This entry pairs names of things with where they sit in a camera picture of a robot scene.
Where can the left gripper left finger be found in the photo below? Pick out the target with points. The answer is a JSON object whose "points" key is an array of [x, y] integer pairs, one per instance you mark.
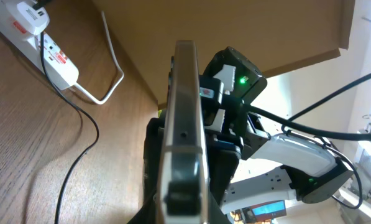
{"points": [[152, 155]]}

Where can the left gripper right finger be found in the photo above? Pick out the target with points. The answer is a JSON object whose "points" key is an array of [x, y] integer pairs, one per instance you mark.
{"points": [[222, 163]]}

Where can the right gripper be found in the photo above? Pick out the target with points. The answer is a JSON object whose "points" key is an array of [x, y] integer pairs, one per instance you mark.
{"points": [[231, 135]]}

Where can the black smartphone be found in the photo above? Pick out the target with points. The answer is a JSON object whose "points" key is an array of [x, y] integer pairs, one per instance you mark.
{"points": [[182, 189]]}

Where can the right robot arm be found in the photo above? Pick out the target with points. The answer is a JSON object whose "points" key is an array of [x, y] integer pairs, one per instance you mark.
{"points": [[248, 166]]}

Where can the white charger plug adapter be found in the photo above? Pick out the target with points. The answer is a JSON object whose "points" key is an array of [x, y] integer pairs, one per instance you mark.
{"points": [[26, 20]]}

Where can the white power strip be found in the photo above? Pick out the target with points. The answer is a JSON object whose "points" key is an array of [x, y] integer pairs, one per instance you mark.
{"points": [[42, 51]]}

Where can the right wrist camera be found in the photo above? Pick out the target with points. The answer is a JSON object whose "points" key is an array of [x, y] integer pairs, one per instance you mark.
{"points": [[212, 89]]}

